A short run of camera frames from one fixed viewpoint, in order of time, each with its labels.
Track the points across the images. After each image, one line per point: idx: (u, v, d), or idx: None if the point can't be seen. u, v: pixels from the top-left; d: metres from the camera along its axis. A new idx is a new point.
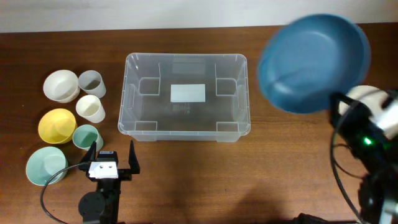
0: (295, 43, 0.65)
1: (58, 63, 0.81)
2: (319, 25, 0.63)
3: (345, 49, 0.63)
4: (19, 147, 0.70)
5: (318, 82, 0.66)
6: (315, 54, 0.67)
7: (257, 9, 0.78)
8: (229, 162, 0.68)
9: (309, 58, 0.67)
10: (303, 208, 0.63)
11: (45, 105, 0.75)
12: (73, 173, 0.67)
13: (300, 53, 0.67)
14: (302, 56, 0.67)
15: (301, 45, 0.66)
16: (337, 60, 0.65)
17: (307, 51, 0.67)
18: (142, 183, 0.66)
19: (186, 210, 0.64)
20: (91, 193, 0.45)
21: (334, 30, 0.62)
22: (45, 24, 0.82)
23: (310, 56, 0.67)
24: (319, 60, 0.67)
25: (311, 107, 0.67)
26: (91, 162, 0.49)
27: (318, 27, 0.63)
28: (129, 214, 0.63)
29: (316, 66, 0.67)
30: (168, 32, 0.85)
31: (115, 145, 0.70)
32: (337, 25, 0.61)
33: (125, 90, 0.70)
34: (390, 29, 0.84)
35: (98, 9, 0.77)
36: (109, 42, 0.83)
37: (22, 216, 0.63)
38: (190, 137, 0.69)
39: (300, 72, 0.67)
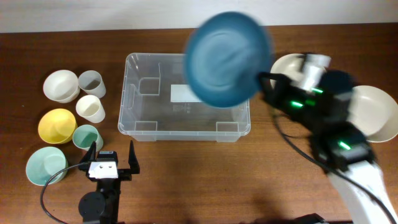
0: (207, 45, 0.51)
1: (58, 63, 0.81)
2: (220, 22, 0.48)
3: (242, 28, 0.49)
4: (19, 147, 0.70)
5: (235, 77, 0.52)
6: (226, 53, 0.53)
7: (256, 9, 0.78)
8: (229, 162, 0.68)
9: (226, 56, 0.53)
10: (303, 208, 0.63)
11: (45, 105, 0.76)
12: (73, 173, 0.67)
13: (207, 51, 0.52)
14: (225, 55, 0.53)
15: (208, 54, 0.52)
16: (243, 37, 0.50)
17: (219, 58, 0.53)
18: (142, 183, 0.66)
19: (186, 210, 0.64)
20: (91, 193, 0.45)
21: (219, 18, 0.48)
22: (45, 24, 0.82)
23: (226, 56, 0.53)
24: (230, 56, 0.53)
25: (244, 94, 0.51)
26: (91, 162, 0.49)
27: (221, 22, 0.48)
28: (129, 214, 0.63)
29: (239, 61, 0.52)
30: (168, 32, 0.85)
31: (115, 145, 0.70)
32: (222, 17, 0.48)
33: (124, 90, 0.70)
34: (390, 29, 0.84)
35: (97, 9, 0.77)
36: (109, 42, 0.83)
37: (22, 216, 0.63)
38: (190, 137, 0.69)
39: (223, 74, 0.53)
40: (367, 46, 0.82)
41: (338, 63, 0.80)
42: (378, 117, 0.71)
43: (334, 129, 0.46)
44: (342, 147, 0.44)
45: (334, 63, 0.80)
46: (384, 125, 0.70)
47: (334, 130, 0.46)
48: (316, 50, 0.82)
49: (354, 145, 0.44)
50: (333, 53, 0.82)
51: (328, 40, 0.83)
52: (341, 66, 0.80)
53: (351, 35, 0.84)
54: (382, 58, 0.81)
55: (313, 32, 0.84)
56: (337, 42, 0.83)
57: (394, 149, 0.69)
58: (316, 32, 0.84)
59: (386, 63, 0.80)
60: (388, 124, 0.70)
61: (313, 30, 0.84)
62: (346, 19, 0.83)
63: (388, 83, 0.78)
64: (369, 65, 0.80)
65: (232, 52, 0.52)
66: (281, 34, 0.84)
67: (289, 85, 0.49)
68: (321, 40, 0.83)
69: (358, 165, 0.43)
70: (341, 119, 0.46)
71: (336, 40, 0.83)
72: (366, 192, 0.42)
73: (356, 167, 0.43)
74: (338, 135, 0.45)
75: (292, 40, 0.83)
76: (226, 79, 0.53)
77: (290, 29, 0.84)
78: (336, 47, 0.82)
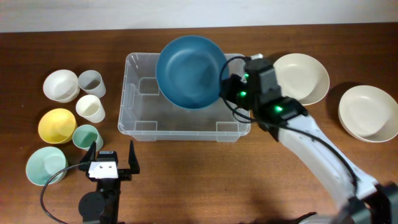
0: (174, 62, 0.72)
1: (58, 63, 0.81)
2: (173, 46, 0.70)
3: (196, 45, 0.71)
4: (19, 147, 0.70)
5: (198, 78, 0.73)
6: (187, 63, 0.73)
7: (256, 9, 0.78)
8: (229, 162, 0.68)
9: (194, 71, 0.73)
10: (303, 208, 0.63)
11: (45, 105, 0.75)
12: (73, 173, 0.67)
13: (180, 68, 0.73)
14: (193, 68, 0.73)
15: (176, 68, 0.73)
16: (196, 51, 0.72)
17: (184, 68, 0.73)
18: (142, 183, 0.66)
19: (186, 210, 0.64)
20: (91, 193, 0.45)
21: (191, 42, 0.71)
22: (45, 24, 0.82)
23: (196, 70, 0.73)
24: (191, 65, 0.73)
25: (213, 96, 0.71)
26: (91, 162, 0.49)
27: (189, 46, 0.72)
28: (129, 214, 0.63)
29: (203, 73, 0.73)
30: (168, 32, 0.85)
31: (115, 145, 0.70)
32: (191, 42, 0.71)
33: (124, 90, 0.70)
34: (390, 28, 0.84)
35: (97, 9, 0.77)
36: (109, 42, 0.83)
37: (22, 216, 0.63)
38: (190, 137, 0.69)
39: (193, 78, 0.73)
40: (367, 46, 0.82)
41: (338, 63, 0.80)
42: (377, 117, 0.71)
43: (262, 102, 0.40)
44: (282, 111, 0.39)
45: (334, 62, 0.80)
46: (383, 125, 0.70)
47: (268, 101, 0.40)
48: (316, 50, 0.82)
49: (289, 109, 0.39)
50: (333, 53, 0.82)
51: (328, 39, 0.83)
52: (341, 66, 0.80)
53: (351, 35, 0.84)
54: (382, 58, 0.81)
55: (313, 32, 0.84)
56: (337, 42, 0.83)
57: (394, 149, 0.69)
58: (315, 32, 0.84)
59: (386, 63, 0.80)
60: (388, 124, 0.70)
61: (313, 30, 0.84)
62: (346, 19, 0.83)
63: (388, 83, 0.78)
64: (369, 65, 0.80)
65: (198, 65, 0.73)
66: (281, 34, 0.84)
67: (235, 79, 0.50)
68: (321, 40, 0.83)
69: (294, 121, 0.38)
70: (272, 90, 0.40)
71: (336, 39, 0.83)
72: (332, 151, 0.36)
73: (297, 123, 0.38)
74: (270, 105, 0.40)
75: (292, 40, 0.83)
76: (199, 89, 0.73)
77: (290, 28, 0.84)
78: (336, 47, 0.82)
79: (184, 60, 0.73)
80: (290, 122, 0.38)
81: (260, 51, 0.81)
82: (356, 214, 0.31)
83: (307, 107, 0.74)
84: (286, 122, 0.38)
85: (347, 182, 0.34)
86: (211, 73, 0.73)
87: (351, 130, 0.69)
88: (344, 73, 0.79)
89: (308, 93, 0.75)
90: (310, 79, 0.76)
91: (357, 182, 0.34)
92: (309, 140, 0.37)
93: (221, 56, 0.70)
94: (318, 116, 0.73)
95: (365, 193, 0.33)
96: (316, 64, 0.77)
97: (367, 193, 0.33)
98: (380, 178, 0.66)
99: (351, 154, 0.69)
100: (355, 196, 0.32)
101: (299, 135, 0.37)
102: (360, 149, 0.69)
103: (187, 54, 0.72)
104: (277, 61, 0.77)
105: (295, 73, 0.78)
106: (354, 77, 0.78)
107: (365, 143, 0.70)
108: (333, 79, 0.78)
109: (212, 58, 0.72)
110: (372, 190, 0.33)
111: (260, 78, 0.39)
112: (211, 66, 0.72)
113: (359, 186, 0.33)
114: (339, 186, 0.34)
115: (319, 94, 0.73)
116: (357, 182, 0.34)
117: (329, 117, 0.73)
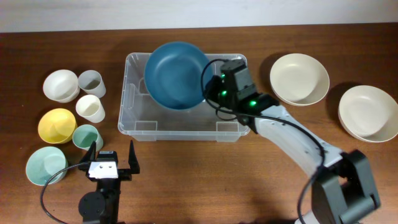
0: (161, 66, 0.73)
1: (58, 63, 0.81)
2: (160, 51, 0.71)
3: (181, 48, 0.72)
4: (19, 147, 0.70)
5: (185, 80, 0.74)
6: (173, 66, 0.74)
7: (256, 9, 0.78)
8: (229, 162, 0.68)
9: (180, 73, 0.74)
10: (303, 208, 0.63)
11: (45, 105, 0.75)
12: (73, 173, 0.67)
13: (166, 72, 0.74)
14: (179, 72, 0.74)
15: (163, 71, 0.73)
16: (182, 53, 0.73)
17: (170, 71, 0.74)
18: (142, 183, 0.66)
19: (186, 210, 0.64)
20: (91, 193, 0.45)
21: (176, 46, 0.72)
22: (45, 24, 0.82)
23: (183, 74, 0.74)
24: (178, 68, 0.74)
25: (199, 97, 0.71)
26: (91, 162, 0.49)
27: (173, 51, 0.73)
28: (129, 214, 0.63)
29: (188, 74, 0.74)
30: (168, 32, 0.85)
31: (115, 145, 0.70)
32: (176, 46, 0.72)
33: (125, 90, 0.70)
34: (390, 28, 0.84)
35: (97, 9, 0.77)
36: (109, 42, 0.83)
37: (22, 216, 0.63)
38: (190, 137, 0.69)
39: (179, 79, 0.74)
40: (367, 46, 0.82)
41: (338, 63, 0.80)
42: (378, 117, 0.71)
43: (239, 99, 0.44)
44: (256, 104, 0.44)
45: (334, 62, 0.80)
46: (383, 126, 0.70)
47: (245, 97, 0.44)
48: (316, 50, 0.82)
49: (263, 101, 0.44)
50: (333, 53, 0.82)
51: (328, 39, 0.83)
52: (341, 66, 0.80)
53: (351, 35, 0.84)
54: (382, 58, 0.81)
55: (313, 32, 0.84)
56: (337, 42, 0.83)
57: (394, 149, 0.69)
58: (316, 32, 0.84)
59: (386, 63, 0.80)
60: (388, 124, 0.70)
61: (313, 30, 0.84)
62: (346, 19, 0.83)
63: (388, 83, 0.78)
64: (369, 65, 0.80)
65: (184, 68, 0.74)
66: (281, 34, 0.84)
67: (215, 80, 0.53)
68: (321, 40, 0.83)
69: (267, 110, 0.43)
70: (247, 87, 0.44)
71: (336, 39, 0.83)
72: (302, 131, 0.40)
73: (270, 112, 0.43)
74: (247, 100, 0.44)
75: (292, 40, 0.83)
76: (186, 91, 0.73)
77: (290, 28, 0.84)
78: (336, 47, 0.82)
79: (170, 63, 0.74)
80: (263, 111, 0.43)
81: (261, 51, 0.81)
82: (327, 180, 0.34)
83: (307, 107, 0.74)
84: (260, 112, 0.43)
85: (316, 154, 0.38)
86: (196, 75, 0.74)
87: (351, 130, 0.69)
88: (344, 73, 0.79)
89: (308, 93, 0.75)
90: (310, 79, 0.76)
91: (324, 153, 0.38)
92: (280, 124, 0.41)
93: (203, 57, 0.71)
94: (318, 116, 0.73)
95: (333, 163, 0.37)
96: (308, 60, 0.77)
97: (335, 162, 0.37)
98: (380, 178, 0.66)
99: None
100: (323, 165, 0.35)
101: (272, 123, 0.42)
102: (360, 149, 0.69)
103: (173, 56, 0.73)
104: (272, 68, 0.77)
105: (295, 73, 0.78)
106: (354, 77, 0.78)
107: (365, 143, 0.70)
108: (333, 79, 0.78)
109: (194, 60, 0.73)
110: (339, 158, 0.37)
111: (234, 77, 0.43)
112: (196, 67, 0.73)
113: (326, 157, 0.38)
114: (309, 159, 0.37)
115: (319, 94, 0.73)
116: (324, 152, 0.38)
117: (329, 117, 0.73)
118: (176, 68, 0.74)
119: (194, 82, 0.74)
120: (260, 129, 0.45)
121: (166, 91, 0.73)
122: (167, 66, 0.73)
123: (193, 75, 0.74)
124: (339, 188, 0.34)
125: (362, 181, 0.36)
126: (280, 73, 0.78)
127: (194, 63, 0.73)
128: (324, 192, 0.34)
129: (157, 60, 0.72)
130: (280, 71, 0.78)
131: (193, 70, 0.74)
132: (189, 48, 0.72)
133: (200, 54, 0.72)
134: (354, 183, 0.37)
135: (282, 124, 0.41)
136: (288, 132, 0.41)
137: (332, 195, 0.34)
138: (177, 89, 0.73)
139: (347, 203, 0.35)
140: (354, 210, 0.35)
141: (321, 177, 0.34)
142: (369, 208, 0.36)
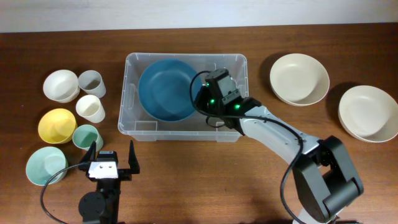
0: (153, 81, 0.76)
1: (58, 63, 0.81)
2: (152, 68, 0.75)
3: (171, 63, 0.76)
4: (19, 147, 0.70)
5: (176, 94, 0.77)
6: (165, 81, 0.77)
7: (256, 9, 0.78)
8: (229, 162, 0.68)
9: (172, 88, 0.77)
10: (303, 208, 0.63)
11: (45, 105, 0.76)
12: (73, 173, 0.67)
13: (159, 86, 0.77)
14: (170, 86, 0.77)
15: (155, 86, 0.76)
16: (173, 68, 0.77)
17: (162, 86, 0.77)
18: (142, 183, 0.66)
19: (186, 210, 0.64)
20: (91, 192, 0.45)
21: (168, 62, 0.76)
22: (45, 24, 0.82)
23: (174, 88, 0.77)
24: (169, 82, 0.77)
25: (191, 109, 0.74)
26: (91, 162, 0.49)
27: (166, 66, 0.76)
28: (129, 214, 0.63)
29: (180, 88, 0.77)
30: (168, 32, 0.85)
31: (115, 145, 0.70)
32: (168, 62, 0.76)
33: (124, 90, 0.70)
34: (390, 28, 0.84)
35: (97, 9, 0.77)
36: (109, 42, 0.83)
37: (22, 215, 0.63)
38: (190, 137, 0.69)
39: (171, 93, 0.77)
40: (367, 46, 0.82)
41: (338, 63, 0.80)
42: (378, 117, 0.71)
43: (225, 103, 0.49)
44: (240, 107, 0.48)
45: (334, 62, 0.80)
46: (384, 126, 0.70)
47: (229, 102, 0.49)
48: (316, 50, 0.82)
49: (245, 104, 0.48)
50: (333, 53, 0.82)
51: (328, 39, 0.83)
52: (341, 66, 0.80)
53: (351, 35, 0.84)
54: (382, 58, 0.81)
55: (313, 32, 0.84)
56: (337, 42, 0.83)
57: (394, 149, 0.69)
58: (315, 32, 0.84)
59: (386, 63, 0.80)
60: (388, 124, 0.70)
61: (313, 30, 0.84)
62: (346, 19, 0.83)
63: (388, 83, 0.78)
64: (369, 65, 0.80)
65: (175, 82, 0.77)
66: (281, 34, 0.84)
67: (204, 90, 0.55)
68: (321, 40, 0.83)
69: (250, 111, 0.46)
70: (231, 93, 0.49)
71: (335, 39, 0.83)
72: (281, 126, 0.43)
73: (252, 112, 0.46)
74: (231, 105, 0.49)
75: (292, 40, 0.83)
76: (178, 103, 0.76)
77: (290, 28, 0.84)
78: (336, 47, 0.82)
79: (162, 78, 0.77)
80: (247, 113, 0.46)
81: (260, 51, 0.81)
82: (306, 166, 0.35)
83: (307, 107, 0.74)
84: (244, 114, 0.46)
85: (295, 144, 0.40)
86: (186, 88, 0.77)
87: (350, 130, 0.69)
88: (343, 73, 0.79)
89: (308, 93, 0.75)
90: (310, 79, 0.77)
91: (303, 142, 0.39)
92: (262, 121, 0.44)
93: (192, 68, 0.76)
94: (318, 116, 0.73)
95: (311, 151, 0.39)
96: (308, 60, 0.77)
97: (313, 150, 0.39)
98: (380, 178, 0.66)
99: (351, 154, 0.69)
100: (301, 153, 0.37)
101: (255, 122, 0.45)
102: (360, 149, 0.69)
103: (163, 72, 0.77)
104: (272, 68, 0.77)
105: (295, 73, 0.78)
106: (354, 77, 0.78)
107: (365, 143, 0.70)
108: (333, 79, 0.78)
109: (185, 73, 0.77)
110: (317, 146, 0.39)
111: (217, 84, 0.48)
112: (186, 79, 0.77)
113: (305, 145, 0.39)
114: (290, 150, 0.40)
115: (319, 94, 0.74)
116: (303, 142, 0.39)
117: (329, 117, 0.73)
118: (168, 82, 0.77)
119: (186, 95, 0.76)
120: (246, 130, 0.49)
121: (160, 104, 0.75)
122: (159, 81, 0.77)
123: (185, 89, 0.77)
124: (319, 173, 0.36)
125: (341, 165, 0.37)
126: (280, 73, 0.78)
127: (185, 77, 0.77)
128: (304, 178, 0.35)
129: (150, 75, 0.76)
130: (280, 71, 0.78)
131: (183, 83, 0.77)
132: (181, 63, 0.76)
133: (191, 69, 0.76)
134: (335, 168, 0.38)
135: (262, 121, 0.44)
136: (268, 129, 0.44)
137: (313, 181, 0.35)
138: (169, 102, 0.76)
139: (331, 189, 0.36)
140: (337, 195, 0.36)
141: (300, 165, 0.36)
142: (352, 192, 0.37)
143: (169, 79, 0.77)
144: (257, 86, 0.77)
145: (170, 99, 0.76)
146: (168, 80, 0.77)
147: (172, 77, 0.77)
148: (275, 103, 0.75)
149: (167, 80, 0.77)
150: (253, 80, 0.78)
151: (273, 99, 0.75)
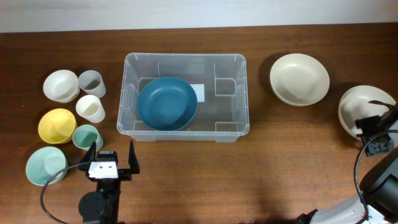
0: (148, 99, 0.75)
1: (58, 63, 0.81)
2: (147, 88, 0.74)
3: (162, 81, 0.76)
4: (20, 147, 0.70)
5: (172, 107, 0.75)
6: (160, 98, 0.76)
7: (257, 9, 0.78)
8: (230, 162, 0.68)
9: (168, 102, 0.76)
10: (303, 207, 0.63)
11: (44, 105, 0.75)
12: (73, 173, 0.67)
13: (155, 103, 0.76)
14: (166, 102, 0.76)
15: (152, 104, 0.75)
16: (165, 84, 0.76)
17: (157, 102, 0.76)
18: (141, 183, 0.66)
19: (186, 210, 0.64)
20: (91, 193, 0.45)
21: (166, 80, 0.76)
22: (45, 24, 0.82)
23: (171, 104, 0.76)
24: (165, 98, 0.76)
25: (188, 116, 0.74)
26: (91, 162, 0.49)
27: (164, 84, 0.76)
28: (130, 214, 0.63)
29: (176, 101, 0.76)
30: (168, 32, 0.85)
31: (115, 145, 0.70)
32: (166, 79, 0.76)
33: (124, 90, 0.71)
34: (388, 28, 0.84)
35: (98, 9, 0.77)
36: (109, 42, 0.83)
37: (23, 215, 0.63)
38: (190, 137, 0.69)
39: (168, 108, 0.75)
40: (367, 46, 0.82)
41: (339, 63, 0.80)
42: None
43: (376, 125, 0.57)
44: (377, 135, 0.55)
45: (334, 62, 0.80)
46: None
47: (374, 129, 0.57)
48: (316, 50, 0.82)
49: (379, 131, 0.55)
50: (333, 52, 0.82)
51: (328, 39, 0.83)
52: (341, 66, 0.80)
53: (351, 35, 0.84)
54: (382, 58, 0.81)
55: (313, 32, 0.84)
56: (337, 42, 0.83)
57: None
58: (316, 32, 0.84)
59: (386, 63, 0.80)
60: None
61: (312, 30, 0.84)
62: (346, 19, 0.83)
63: (388, 83, 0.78)
64: (369, 65, 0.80)
65: (170, 97, 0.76)
66: (282, 34, 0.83)
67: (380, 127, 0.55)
68: (321, 40, 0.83)
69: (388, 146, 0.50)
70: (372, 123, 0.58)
71: (335, 39, 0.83)
72: None
73: None
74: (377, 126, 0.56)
75: (292, 40, 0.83)
76: (176, 116, 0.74)
77: (291, 28, 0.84)
78: (336, 47, 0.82)
79: (158, 95, 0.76)
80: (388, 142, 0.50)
81: (261, 51, 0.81)
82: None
83: (306, 107, 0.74)
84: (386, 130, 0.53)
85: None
86: (182, 99, 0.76)
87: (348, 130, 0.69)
88: (344, 73, 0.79)
89: (308, 93, 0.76)
90: (310, 79, 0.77)
91: None
92: None
93: (183, 81, 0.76)
94: (318, 116, 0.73)
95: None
96: (308, 60, 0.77)
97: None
98: None
99: (351, 154, 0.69)
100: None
101: None
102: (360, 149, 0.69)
103: (158, 90, 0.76)
104: (272, 67, 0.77)
105: (295, 73, 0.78)
106: (354, 77, 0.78)
107: None
108: (333, 79, 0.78)
109: (176, 87, 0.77)
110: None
111: None
112: (180, 92, 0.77)
113: None
114: None
115: (319, 94, 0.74)
116: None
117: (329, 118, 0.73)
118: (163, 98, 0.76)
119: (183, 109, 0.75)
120: None
121: (157, 119, 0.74)
122: (154, 98, 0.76)
123: (183, 105, 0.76)
124: None
125: None
126: (280, 73, 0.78)
127: (183, 93, 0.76)
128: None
129: (148, 93, 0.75)
130: (280, 71, 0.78)
131: (178, 96, 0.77)
132: (179, 80, 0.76)
133: (186, 83, 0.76)
134: None
135: None
136: None
137: None
138: (167, 114, 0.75)
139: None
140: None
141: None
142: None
143: (163, 96, 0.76)
144: (257, 86, 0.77)
145: (168, 113, 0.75)
146: (163, 96, 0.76)
147: (166, 94, 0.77)
148: (275, 103, 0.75)
149: (163, 96, 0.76)
150: (253, 80, 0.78)
151: (273, 100, 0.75)
